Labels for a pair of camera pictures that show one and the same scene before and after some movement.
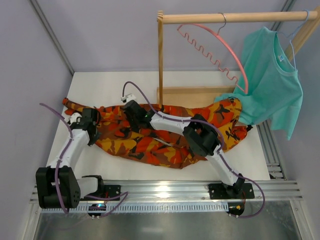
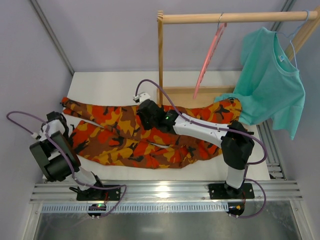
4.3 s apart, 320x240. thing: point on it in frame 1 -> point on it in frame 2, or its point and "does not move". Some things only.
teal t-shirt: [269, 88] does not move
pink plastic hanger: [211, 58] -> [208, 57]
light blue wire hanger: [292, 35] does not move
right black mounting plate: [239, 191] does not move
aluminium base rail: [284, 190] does not move
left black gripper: [93, 135] -> [64, 122]
